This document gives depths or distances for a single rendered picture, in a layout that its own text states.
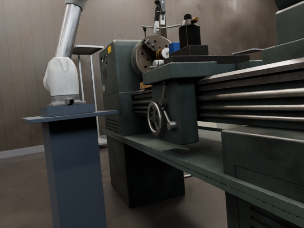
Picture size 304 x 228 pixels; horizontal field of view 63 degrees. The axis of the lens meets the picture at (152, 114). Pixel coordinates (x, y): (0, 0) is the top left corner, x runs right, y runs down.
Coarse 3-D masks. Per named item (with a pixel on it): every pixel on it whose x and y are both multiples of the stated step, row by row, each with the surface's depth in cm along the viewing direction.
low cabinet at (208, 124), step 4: (200, 124) 414; (204, 124) 406; (208, 124) 398; (212, 124) 391; (216, 124) 384; (220, 124) 388; (224, 124) 393; (228, 124) 398; (232, 124) 403; (236, 124) 408; (224, 128) 393; (228, 128) 399
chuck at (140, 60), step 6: (150, 36) 170; (156, 36) 172; (156, 42) 172; (162, 42) 174; (168, 42) 175; (138, 48) 167; (144, 48) 168; (132, 54) 174; (138, 54) 167; (144, 54) 169; (150, 54) 170; (132, 60) 174; (138, 60) 167; (144, 60) 169; (150, 60) 170; (138, 66) 167; (144, 66) 169; (138, 72) 173
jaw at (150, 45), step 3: (144, 39) 168; (141, 42) 170; (144, 42) 168; (147, 42) 165; (150, 42) 166; (144, 45) 167; (147, 45) 165; (150, 45) 166; (153, 45) 164; (147, 48) 168; (150, 48) 165; (153, 48) 165; (156, 48) 163; (159, 48) 164; (150, 51) 168; (153, 51) 165; (156, 51) 163; (153, 54) 168
